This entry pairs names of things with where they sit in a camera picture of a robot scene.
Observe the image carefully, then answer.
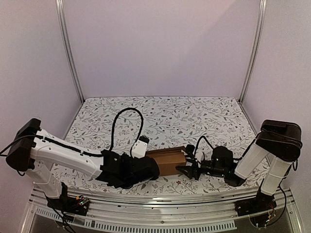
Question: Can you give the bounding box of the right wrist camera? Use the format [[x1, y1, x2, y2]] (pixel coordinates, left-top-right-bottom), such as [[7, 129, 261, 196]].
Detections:
[[185, 144, 235, 166]]

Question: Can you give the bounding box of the brown cardboard box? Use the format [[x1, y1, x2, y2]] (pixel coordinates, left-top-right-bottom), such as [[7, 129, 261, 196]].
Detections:
[[145, 146, 186, 176]]

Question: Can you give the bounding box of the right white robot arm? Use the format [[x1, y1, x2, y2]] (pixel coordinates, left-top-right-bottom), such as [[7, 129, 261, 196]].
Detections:
[[176, 119, 303, 212]]

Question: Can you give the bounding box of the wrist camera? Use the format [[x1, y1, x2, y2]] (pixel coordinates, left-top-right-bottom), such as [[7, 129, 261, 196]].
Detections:
[[131, 135, 150, 158], [185, 144, 235, 166]]

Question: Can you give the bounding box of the floral patterned table mat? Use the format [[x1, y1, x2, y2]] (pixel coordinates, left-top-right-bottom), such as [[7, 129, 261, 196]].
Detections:
[[51, 97, 255, 196]]

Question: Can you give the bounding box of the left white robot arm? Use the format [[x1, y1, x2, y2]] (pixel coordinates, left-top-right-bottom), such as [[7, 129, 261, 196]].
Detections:
[[5, 118, 160, 211]]

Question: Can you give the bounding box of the aluminium frame post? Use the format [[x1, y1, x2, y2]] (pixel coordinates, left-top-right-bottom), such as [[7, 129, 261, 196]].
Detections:
[[55, 0, 85, 104], [238, 0, 267, 105]]

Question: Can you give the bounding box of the left black cable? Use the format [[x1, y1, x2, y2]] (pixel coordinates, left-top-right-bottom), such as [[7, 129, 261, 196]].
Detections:
[[109, 107, 144, 152]]

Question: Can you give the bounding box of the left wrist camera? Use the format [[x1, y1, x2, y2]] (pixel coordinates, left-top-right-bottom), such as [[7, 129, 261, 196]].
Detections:
[[131, 135, 150, 158]]

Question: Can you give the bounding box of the right black cable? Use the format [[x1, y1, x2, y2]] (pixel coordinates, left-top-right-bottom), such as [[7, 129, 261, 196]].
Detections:
[[194, 135, 246, 162]]

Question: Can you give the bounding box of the left aluminium frame post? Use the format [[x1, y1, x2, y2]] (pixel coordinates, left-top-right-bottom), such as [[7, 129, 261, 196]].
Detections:
[[55, 0, 85, 104]]

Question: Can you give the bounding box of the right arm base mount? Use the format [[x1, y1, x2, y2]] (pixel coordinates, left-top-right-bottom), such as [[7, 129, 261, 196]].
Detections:
[[234, 191, 276, 216]]

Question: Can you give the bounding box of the black cable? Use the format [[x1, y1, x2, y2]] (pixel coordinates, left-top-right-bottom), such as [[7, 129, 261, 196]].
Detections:
[[194, 135, 246, 162], [109, 107, 144, 152]]

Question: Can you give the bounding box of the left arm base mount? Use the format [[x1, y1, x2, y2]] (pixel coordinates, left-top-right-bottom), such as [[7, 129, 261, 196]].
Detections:
[[46, 182, 90, 216]]

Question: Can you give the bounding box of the front aluminium rail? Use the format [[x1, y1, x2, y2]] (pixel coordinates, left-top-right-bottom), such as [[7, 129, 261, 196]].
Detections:
[[20, 186, 303, 233]]

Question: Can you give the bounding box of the right aluminium frame post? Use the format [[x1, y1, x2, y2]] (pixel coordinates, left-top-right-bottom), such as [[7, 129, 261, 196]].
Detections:
[[238, 0, 267, 105]]

